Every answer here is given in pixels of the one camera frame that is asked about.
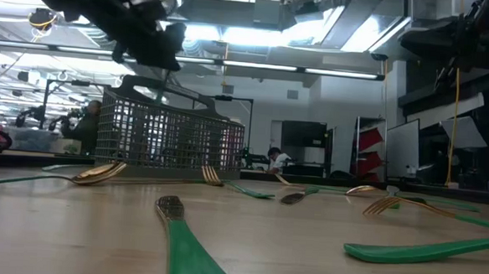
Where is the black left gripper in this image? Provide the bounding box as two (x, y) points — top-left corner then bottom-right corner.
(65, 0), (188, 72)

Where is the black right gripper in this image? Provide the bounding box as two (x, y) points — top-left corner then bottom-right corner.
(399, 17), (482, 69)

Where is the grey mesh cutlery basket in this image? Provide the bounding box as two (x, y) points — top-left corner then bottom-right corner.
(93, 72), (248, 184)

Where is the gold fork green handle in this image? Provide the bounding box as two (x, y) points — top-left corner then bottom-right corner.
(362, 194), (489, 233)
(151, 194), (245, 274)
(199, 164), (277, 201)

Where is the white ceiling unit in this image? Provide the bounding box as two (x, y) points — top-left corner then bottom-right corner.
(409, 0), (462, 22)

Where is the silver ceiling light panel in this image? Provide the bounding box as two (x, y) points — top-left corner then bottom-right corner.
(319, 2), (414, 57)

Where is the white angled panel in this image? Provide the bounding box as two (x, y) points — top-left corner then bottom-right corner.
(439, 114), (489, 151)

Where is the whiteboard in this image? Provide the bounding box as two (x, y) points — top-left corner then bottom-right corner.
(383, 116), (422, 180)

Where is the red storage shelf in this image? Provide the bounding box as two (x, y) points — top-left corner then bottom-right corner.
(352, 115), (388, 183)

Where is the black round ceiling device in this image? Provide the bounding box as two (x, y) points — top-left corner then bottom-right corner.
(26, 7), (59, 32)

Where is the black device on stand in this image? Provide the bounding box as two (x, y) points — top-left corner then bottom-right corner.
(241, 147), (272, 172)

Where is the seated person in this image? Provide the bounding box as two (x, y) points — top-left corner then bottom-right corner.
(266, 146), (296, 177)

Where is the black cabinet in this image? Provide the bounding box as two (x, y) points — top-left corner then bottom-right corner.
(279, 120), (334, 178)

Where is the white plastic tub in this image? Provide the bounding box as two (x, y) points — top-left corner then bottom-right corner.
(4, 127), (82, 154)

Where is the grey ceiling duct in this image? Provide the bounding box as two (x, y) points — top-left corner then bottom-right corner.
(177, 0), (293, 31)

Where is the yellow cable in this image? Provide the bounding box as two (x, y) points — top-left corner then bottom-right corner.
(445, 65), (463, 187)

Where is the black stand frame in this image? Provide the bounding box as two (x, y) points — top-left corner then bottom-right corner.
(209, 94), (255, 155)
(39, 77), (112, 135)

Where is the black table frame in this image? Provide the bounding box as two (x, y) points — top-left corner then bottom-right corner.
(0, 148), (489, 206)

